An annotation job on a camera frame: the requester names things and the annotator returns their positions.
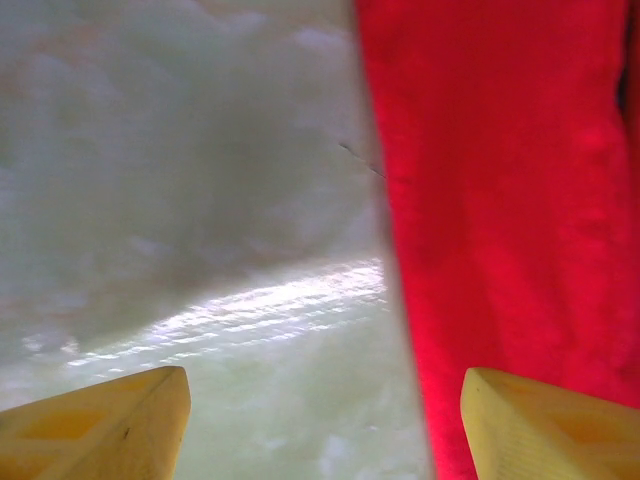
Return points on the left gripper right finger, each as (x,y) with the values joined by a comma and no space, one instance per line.
(540,435)

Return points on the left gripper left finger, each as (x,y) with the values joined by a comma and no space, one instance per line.
(110,430)

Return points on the red t-shirt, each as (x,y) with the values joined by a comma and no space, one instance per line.
(500,200)

